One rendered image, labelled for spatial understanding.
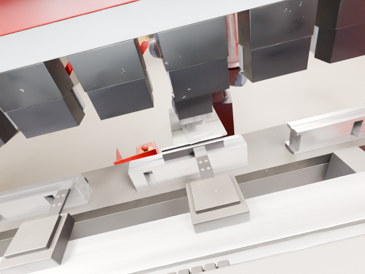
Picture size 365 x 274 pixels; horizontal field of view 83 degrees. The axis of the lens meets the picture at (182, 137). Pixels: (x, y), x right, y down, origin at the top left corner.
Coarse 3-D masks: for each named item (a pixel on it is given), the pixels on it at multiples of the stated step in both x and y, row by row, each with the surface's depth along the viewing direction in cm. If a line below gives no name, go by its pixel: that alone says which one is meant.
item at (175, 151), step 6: (210, 138) 67; (216, 138) 67; (222, 138) 66; (186, 144) 67; (192, 144) 67; (198, 144) 66; (204, 144) 65; (210, 144) 65; (216, 144) 66; (222, 144) 66; (162, 150) 67; (168, 150) 67; (174, 150) 66; (180, 150) 65; (186, 150) 66; (192, 150) 66; (162, 156) 66; (168, 156) 66; (174, 156) 66; (180, 156) 67
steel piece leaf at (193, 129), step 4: (188, 124) 76; (192, 124) 75; (196, 124) 75; (200, 124) 74; (204, 124) 73; (184, 128) 74; (188, 128) 74; (192, 128) 73; (196, 128) 73; (200, 128) 72; (204, 128) 72; (208, 128) 71; (188, 132) 72; (192, 132) 71; (196, 132) 71; (200, 132) 70; (204, 132) 70; (208, 132) 69; (188, 136) 70; (192, 136) 69; (196, 136) 69
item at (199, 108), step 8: (200, 96) 56; (208, 96) 57; (176, 104) 57; (184, 104) 57; (192, 104) 57; (200, 104) 58; (208, 104) 58; (184, 112) 58; (192, 112) 59; (200, 112) 59; (208, 112) 59; (184, 120) 61; (192, 120) 61
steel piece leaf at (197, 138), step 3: (210, 132) 69; (201, 135) 69; (204, 135) 68; (207, 135) 68; (210, 135) 68; (213, 135) 67; (192, 138) 68; (195, 138) 68; (198, 138) 68; (201, 138) 68; (204, 138) 67; (207, 138) 67; (189, 141) 67; (192, 141) 67; (195, 141) 67
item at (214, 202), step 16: (208, 160) 58; (208, 176) 53; (224, 176) 48; (192, 192) 47; (208, 192) 46; (224, 192) 45; (240, 192) 45; (192, 208) 45; (208, 208) 43; (224, 208) 43; (240, 208) 42; (192, 224) 42; (208, 224) 42; (224, 224) 43
